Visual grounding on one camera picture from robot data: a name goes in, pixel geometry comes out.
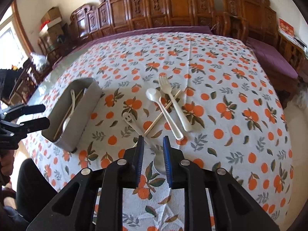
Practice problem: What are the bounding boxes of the stacked cardboard boxes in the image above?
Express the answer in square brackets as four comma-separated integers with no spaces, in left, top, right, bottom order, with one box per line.
[39,7,64,45]

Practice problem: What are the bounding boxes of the purple table cover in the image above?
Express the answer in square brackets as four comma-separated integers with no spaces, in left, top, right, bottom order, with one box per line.
[51,26,299,80]

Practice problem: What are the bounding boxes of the large white plastic spoon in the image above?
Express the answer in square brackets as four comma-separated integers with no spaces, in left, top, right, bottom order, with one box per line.
[62,89,76,132]

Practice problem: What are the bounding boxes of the metal fork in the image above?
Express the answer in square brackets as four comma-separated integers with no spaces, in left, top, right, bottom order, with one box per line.
[79,88,88,100]

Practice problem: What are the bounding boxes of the person's left hand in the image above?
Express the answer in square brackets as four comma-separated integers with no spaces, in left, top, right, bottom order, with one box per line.
[1,150,15,186]

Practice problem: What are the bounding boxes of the wooden chopstick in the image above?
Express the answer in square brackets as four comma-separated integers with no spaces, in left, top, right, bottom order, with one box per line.
[144,90,181,136]
[53,89,82,141]

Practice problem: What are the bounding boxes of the white plastic fork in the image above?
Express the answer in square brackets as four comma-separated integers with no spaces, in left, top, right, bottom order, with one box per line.
[159,75,192,132]

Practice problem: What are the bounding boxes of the small white plastic spoon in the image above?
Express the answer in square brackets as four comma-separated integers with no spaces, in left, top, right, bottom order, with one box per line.
[146,88,184,141]

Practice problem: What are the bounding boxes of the orange print tablecloth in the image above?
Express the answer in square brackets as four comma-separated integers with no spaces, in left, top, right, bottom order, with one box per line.
[25,32,294,230]

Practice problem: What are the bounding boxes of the grey metal utensil tray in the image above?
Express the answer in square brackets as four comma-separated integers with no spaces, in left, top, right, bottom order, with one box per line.
[42,77,102,152]

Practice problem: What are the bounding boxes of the metal smiley face spoon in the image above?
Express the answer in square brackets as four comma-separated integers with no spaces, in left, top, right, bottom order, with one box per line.
[122,112,166,175]

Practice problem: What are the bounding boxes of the carved wooden chair row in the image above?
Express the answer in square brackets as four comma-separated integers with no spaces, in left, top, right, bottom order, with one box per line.
[37,0,308,78]

